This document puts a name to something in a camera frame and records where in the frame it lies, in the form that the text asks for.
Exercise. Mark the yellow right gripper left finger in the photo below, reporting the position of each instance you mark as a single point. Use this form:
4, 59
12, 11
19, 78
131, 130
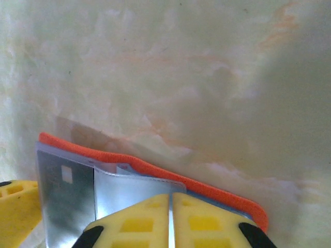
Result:
144, 214

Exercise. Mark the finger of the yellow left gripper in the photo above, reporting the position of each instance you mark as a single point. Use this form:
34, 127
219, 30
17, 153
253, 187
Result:
18, 214

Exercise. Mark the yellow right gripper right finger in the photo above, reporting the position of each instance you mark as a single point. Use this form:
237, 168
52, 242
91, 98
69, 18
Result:
201, 214

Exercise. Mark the orange card holder wallet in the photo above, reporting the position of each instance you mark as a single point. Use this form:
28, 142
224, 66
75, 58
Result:
181, 178

